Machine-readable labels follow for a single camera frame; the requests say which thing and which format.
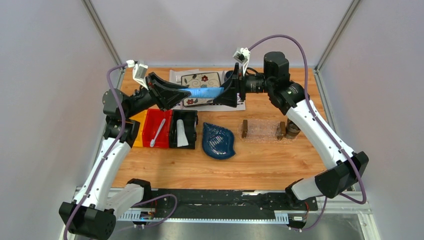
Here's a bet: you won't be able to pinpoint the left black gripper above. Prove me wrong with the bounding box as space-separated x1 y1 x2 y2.
125 72 190 119

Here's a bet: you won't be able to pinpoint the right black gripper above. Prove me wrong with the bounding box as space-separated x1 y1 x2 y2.
213 62 274 107

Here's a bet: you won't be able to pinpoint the blue toothpaste tube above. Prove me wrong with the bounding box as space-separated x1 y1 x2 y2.
182 87 224 99

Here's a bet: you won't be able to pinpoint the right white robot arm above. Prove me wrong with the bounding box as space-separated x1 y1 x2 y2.
214 48 369 210

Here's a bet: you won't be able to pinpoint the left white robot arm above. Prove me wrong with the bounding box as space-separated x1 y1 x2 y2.
59 72 191 240

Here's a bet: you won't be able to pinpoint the white toothpaste tube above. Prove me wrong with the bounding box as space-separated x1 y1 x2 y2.
176 119 189 148

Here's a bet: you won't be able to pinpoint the white toothbrush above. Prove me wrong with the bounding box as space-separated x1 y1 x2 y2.
149 118 166 148

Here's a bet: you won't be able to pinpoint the silver fork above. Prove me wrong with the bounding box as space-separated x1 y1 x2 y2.
175 75 184 110

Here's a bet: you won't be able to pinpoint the white patterned placemat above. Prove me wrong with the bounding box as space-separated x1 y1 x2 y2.
169 69 246 112

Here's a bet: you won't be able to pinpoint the dark blue ceramic mug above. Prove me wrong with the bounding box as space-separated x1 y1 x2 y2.
224 70 234 83

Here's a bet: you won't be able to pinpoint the square floral ceramic plate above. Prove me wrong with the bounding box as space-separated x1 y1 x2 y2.
180 72 222 107

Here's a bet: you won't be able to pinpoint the red plastic bin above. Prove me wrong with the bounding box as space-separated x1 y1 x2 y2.
142 108 173 149

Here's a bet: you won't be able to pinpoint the black plastic bin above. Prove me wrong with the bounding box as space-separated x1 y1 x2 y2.
168 110 199 150

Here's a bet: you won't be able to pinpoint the yellow plastic bin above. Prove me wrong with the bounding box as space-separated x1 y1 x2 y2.
130 110 148 148

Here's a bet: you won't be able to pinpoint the blue shell-shaped dish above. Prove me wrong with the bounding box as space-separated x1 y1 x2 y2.
201 122 236 160

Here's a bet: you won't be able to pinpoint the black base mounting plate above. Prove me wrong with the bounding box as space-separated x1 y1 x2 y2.
138 188 318 221

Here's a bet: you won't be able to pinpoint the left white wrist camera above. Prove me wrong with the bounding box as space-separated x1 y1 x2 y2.
126 59 149 89

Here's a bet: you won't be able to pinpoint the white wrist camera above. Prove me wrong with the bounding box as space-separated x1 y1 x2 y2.
126 59 149 89
233 47 251 76

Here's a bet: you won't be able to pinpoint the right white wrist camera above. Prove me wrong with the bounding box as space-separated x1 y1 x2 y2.
233 47 251 76

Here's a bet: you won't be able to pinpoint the clear glass tray wooden handles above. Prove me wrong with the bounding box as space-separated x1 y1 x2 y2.
238 119 287 143

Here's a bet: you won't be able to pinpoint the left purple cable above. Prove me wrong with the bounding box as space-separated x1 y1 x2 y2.
62 62 178 240

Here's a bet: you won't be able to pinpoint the purple cable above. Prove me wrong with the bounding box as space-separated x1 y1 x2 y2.
62 62 178 240
248 34 368 232

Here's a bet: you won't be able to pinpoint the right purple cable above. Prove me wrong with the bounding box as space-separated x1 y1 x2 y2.
248 34 368 232

